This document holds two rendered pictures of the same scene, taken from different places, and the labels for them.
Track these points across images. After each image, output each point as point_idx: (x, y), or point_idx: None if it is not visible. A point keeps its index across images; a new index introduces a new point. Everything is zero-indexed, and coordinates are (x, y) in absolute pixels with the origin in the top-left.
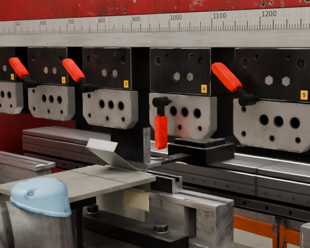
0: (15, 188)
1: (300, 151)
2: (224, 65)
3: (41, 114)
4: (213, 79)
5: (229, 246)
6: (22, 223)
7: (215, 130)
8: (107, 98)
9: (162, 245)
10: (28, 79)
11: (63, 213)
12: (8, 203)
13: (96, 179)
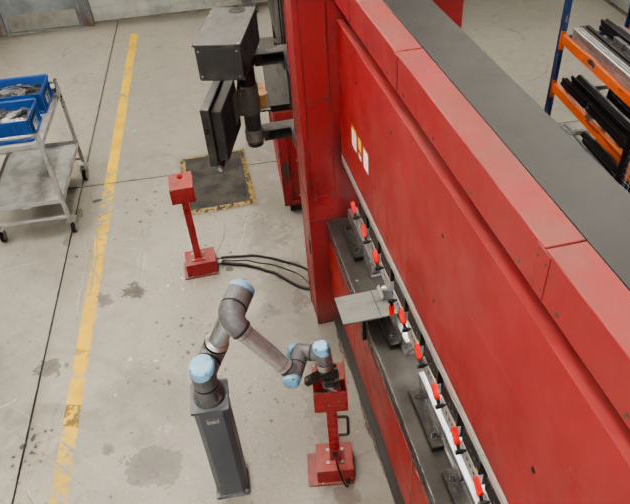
0: (313, 345)
1: None
2: (403, 311)
3: (371, 252)
4: (406, 307)
5: (414, 353)
6: (313, 356)
7: (407, 321)
8: (385, 275)
9: (388, 343)
10: (365, 240)
11: (325, 356)
12: (311, 348)
13: (373, 306)
